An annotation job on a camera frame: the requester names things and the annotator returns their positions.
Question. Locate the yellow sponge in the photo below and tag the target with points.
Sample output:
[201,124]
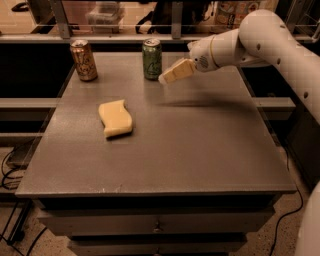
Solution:
[115,117]

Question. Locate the green soda can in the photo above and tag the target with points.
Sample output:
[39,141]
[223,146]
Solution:
[152,58]

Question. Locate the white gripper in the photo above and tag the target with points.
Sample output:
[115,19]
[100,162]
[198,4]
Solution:
[201,56]

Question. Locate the printed snack bag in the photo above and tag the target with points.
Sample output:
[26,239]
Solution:
[228,15]

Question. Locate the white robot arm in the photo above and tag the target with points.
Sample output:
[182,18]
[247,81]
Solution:
[263,38]

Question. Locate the metal window rail frame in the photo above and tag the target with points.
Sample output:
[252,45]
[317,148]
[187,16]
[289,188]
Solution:
[64,20]

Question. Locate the gold soda can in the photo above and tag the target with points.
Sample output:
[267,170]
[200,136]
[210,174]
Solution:
[84,60]

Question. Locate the round drawer knob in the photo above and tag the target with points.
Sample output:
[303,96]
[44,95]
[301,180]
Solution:
[157,228]

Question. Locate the clear plastic container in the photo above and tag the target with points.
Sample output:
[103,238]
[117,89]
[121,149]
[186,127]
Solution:
[105,17]

